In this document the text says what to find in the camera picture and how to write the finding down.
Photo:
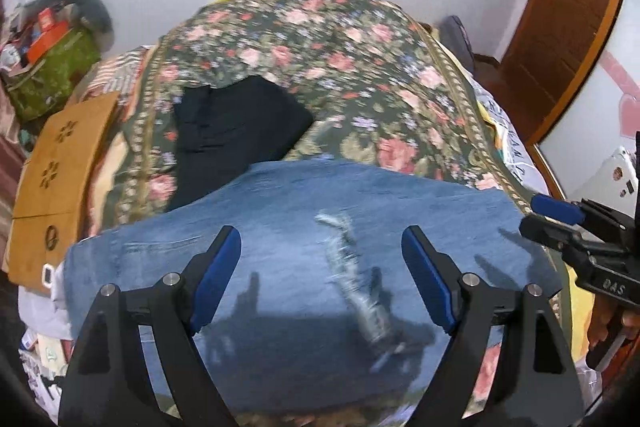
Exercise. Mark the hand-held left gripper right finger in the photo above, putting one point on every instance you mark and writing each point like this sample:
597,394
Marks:
430,279

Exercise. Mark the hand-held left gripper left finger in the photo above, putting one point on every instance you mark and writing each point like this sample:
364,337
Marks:
215,279

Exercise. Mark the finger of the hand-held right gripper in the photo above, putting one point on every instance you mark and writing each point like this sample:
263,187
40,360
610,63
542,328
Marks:
555,208
547,232

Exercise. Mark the blue denim pants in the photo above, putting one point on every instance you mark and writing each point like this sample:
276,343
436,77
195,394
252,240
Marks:
280,217

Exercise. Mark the person's right hand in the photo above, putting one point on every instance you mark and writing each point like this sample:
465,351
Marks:
605,322

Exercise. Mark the yellow sheet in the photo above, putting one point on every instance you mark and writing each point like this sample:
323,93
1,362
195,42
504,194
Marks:
580,312

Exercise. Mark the white patterned sheet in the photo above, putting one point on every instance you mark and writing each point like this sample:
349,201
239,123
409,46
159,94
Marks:
510,142

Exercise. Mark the black garment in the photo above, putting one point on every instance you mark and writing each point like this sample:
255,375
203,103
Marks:
235,127

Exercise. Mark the white cloth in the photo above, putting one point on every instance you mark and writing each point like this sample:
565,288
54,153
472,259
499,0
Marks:
42,312

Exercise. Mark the wooden door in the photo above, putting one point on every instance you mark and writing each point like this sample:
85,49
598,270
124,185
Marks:
565,22

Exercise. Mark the wooden lap table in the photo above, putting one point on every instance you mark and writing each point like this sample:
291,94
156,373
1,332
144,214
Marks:
65,167

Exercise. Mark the striped bed sheet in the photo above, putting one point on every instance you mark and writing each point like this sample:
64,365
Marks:
117,72

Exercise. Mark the floral blanket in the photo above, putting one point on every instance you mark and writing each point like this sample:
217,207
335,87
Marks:
350,57

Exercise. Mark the green patterned bin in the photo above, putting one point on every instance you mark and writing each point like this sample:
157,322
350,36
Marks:
50,77

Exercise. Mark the orange box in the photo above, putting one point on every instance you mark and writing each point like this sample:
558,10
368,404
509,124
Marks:
47,39

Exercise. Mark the red box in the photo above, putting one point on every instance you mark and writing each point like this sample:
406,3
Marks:
46,19

